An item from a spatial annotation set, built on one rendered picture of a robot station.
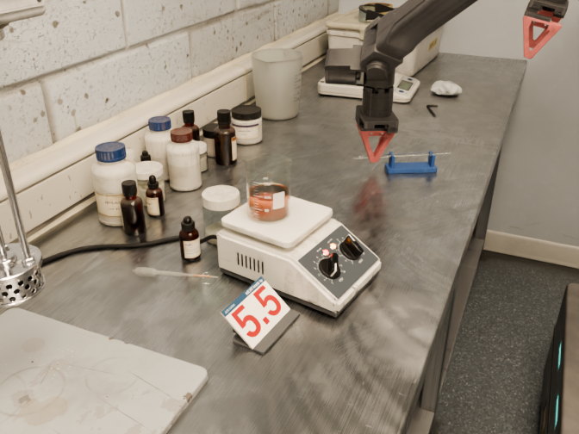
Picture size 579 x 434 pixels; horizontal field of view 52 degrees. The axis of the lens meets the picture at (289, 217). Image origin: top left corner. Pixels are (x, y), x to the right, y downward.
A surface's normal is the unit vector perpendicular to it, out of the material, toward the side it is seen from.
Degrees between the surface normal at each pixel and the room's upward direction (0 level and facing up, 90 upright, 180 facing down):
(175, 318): 0
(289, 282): 90
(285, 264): 90
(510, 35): 90
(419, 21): 134
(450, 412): 0
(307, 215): 0
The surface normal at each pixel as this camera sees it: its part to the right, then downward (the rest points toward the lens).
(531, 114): -0.40, 0.44
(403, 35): -0.12, 0.91
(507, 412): 0.00, -0.88
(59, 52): 0.92, 0.19
